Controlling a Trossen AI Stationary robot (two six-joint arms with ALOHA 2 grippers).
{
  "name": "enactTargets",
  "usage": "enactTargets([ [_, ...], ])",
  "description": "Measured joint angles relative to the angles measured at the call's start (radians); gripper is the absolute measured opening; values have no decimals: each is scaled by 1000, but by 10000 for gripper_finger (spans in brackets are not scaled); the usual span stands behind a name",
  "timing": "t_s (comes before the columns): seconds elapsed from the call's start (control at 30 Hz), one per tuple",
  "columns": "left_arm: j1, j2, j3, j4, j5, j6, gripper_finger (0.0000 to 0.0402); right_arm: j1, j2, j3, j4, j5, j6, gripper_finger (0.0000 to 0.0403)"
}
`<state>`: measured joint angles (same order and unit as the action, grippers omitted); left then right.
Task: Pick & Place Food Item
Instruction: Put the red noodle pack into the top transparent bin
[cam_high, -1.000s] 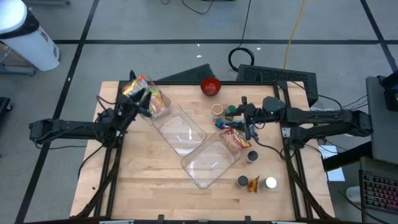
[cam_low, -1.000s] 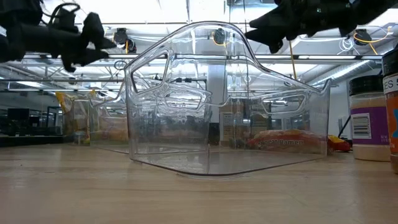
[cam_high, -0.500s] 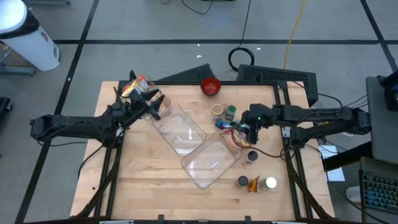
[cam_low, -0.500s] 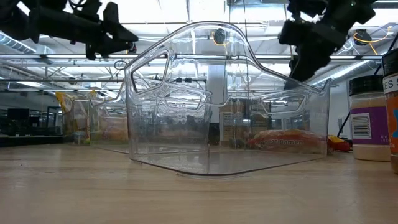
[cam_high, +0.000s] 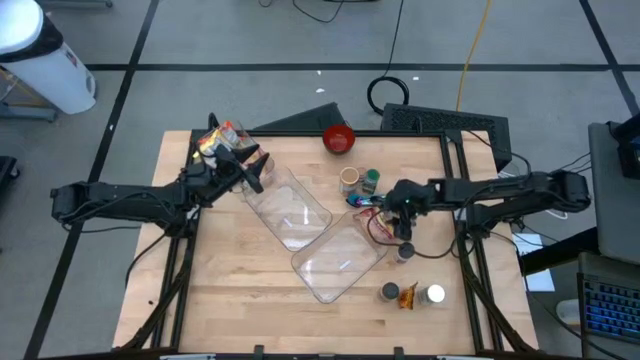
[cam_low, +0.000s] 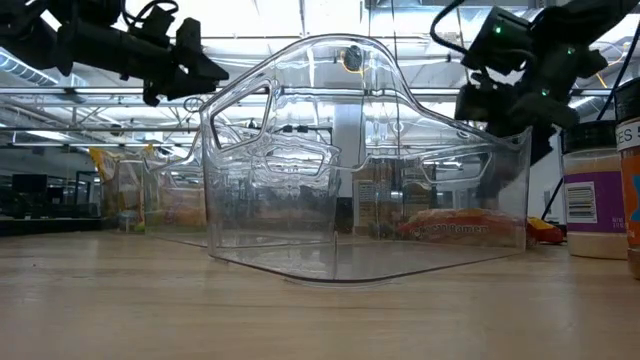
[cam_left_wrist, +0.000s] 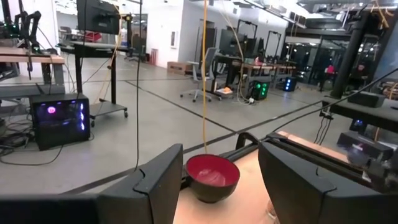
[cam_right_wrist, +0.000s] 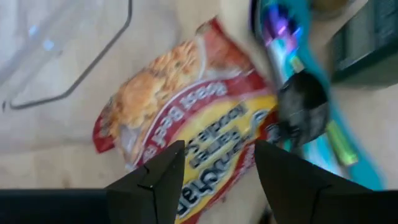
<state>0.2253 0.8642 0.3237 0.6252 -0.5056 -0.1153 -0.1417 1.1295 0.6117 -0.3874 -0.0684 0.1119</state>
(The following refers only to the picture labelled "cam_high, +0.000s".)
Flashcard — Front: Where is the grey keyboard desk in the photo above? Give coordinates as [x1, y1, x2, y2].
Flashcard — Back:
[576, 251, 640, 360]

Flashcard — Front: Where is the backlit keyboard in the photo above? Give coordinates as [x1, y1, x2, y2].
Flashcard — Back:
[582, 273, 640, 346]

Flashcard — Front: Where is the red and black bowl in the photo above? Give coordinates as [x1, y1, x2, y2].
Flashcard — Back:
[322, 124, 357, 155]

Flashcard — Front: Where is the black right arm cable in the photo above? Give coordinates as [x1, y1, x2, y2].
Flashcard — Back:
[366, 209, 466, 260]

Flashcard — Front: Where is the green lid spice jar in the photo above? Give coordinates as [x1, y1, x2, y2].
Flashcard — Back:
[362, 168, 382, 195]

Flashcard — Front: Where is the orange ramen packet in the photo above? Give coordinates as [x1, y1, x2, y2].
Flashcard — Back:
[351, 206, 397, 242]

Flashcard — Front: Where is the white computer mouse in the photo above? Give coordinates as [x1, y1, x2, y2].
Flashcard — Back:
[555, 298, 581, 326]

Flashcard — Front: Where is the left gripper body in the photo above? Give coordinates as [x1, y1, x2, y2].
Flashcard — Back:
[180, 145, 241, 206]

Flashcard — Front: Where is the grey metal stand base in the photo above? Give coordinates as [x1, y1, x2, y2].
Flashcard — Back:
[0, 69, 59, 124]

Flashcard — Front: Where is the white trash can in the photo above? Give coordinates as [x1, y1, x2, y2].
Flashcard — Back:
[0, 0, 97, 116]

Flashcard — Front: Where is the colourful snack packet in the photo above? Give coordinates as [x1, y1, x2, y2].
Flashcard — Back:
[219, 119, 246, 149]

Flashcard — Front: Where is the clear plastic bin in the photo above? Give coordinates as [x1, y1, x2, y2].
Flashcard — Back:
[196, 118, 275, 195]
[290, 209, 390, 305]
[243, 166, 334, 253]

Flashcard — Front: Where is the purple label spice jar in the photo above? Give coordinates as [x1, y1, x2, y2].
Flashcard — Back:
[393, 241, 416, 265]

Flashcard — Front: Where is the black angled panel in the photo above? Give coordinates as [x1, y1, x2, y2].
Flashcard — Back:
[254, 102, 346, 132]

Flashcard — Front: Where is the small brown sauce packet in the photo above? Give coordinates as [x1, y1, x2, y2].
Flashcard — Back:
[397, 281, 420, 311]

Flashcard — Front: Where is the white paper sheet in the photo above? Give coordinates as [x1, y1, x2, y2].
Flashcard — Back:
[512, 232, 557, 294]

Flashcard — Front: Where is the yellow snack packet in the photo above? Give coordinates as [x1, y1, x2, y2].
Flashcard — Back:
[196, 128, 224, 157]

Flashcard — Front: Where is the yellow cable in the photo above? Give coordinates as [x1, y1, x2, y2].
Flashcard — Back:
[455, 0, 494, 112]

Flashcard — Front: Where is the orange label spice jar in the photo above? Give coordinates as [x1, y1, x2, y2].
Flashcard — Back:
[378, 281, 401, 304]

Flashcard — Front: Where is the tan lid brown jar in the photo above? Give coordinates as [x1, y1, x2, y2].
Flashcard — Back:
[338, 166, 361, 196]

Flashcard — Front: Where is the white lid spice jar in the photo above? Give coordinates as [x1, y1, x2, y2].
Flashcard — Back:
[417, 283, 447, 307]

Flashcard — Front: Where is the black aluminium table frame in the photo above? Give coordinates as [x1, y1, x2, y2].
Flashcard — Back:
[117, 127, 539, 360]

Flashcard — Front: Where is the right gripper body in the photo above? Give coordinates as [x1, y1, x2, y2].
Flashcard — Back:
[385, 178, 434, 214]

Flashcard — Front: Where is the black coiled cable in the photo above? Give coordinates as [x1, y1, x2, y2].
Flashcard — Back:
[366, 0, 411, 117]

